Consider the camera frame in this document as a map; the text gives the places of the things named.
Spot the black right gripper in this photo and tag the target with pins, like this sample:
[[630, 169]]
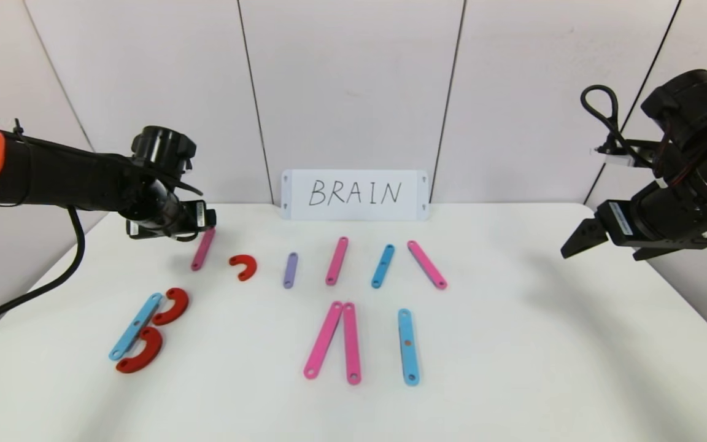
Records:
[[615, 223]]

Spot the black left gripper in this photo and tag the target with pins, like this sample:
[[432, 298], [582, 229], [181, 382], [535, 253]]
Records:
[[199, 217]]

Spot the pink bar with holes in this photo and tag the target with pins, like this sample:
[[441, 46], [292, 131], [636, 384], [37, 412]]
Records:
[[203, 248], [351, 344], [336, 262], [426, 265], [323, 339]]

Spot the black and orange left arm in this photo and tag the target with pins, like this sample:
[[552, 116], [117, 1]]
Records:
[[53, 178]]

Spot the white BRAIN sign card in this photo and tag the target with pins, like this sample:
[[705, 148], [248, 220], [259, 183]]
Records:
[[353, 210]]

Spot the small red curved piece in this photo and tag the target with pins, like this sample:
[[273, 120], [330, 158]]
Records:
[[249, 263]]

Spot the large red curved piece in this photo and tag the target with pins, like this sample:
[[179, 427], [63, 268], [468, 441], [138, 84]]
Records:
[[151, 353], [180, 302]]

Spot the short purple flat bar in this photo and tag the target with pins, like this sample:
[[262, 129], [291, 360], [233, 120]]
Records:
[[291, 270]]

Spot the long blue flat bar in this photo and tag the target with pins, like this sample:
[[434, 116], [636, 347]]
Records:
[[407, 331], [129, 336]]

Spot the short blue flat bar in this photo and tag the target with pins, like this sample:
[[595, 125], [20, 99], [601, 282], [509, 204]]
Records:
[[382, 266]]

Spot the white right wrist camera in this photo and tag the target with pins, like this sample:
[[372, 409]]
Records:
[[617, 159]]

